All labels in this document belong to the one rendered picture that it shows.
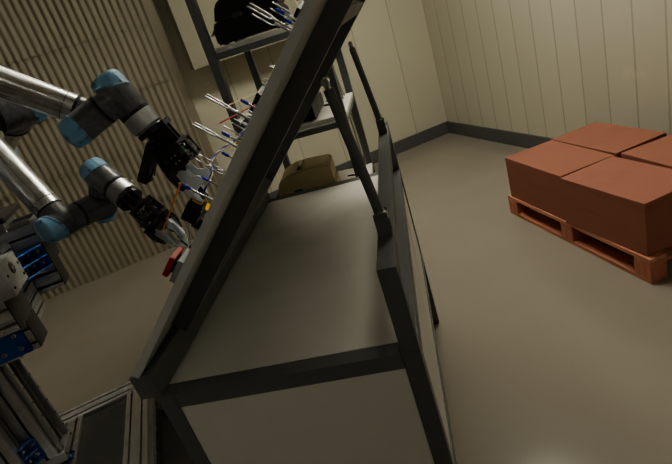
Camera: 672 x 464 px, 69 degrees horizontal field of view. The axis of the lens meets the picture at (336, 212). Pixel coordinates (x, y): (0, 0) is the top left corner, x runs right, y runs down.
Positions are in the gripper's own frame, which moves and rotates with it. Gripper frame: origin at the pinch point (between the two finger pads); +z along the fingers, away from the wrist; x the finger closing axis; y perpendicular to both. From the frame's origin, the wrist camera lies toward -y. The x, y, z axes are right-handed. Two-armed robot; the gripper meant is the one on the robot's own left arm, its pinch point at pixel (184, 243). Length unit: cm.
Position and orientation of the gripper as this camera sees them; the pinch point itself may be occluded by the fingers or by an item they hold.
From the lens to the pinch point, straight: 136.9
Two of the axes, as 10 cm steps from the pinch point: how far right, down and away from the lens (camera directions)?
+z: 7.9, 5.8, -1.9
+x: 6.1, -7.2, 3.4
